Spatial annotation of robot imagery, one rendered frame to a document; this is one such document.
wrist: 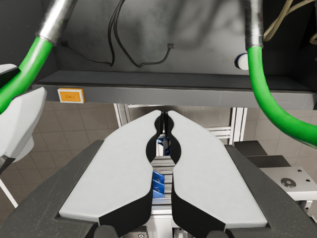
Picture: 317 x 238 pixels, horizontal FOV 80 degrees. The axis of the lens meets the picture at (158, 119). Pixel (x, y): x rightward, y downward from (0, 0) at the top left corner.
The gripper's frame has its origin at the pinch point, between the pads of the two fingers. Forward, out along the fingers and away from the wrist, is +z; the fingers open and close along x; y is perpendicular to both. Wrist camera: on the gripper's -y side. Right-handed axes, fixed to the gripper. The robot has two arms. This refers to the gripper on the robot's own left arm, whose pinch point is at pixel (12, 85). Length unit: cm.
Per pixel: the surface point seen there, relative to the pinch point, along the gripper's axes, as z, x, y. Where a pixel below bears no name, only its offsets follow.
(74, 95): 7.8, -5.8, 26.3
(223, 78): 33.7, 18.2, 22.0
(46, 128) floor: 0, -50, 163
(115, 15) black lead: 17.0, -3.7, 8.5
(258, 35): 19.1, 12.9, -1.8
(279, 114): 10.5, 17.3, -3.8
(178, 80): 26.0, 9.6, 23.8
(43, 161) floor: -24, -40, 192
